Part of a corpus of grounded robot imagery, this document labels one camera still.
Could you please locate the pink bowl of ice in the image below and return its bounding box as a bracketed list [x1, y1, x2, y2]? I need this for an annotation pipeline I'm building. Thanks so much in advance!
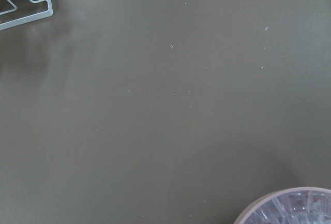
[234, 187, 330, 224]

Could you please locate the white wire cup rack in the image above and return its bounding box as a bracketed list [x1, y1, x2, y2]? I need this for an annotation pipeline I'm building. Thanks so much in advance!
[1, 0, 53, 31]

